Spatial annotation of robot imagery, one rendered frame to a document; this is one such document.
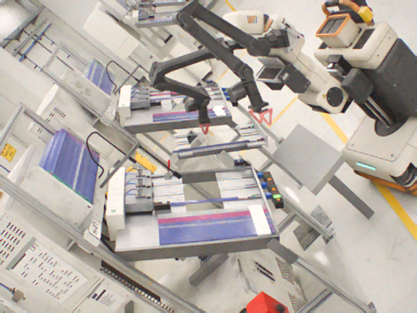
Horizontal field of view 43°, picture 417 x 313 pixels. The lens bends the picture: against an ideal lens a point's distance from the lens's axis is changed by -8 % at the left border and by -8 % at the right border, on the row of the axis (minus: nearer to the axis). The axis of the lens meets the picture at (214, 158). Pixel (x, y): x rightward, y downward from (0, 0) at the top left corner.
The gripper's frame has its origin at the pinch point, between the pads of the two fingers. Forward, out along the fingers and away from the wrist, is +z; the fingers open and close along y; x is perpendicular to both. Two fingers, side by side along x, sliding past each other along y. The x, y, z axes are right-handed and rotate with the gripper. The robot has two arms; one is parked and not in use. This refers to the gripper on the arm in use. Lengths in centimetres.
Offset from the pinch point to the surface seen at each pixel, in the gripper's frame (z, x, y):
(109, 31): -3, -68, -400
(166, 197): 9, -28, 56
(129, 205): 4, -46, 70
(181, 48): 32, 21, -397
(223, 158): 11.6, 7.4, 14.0
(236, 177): 10.4, 9.1, 43.5
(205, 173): 9.2, -5.5, 35.1
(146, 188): 3, -37, 56
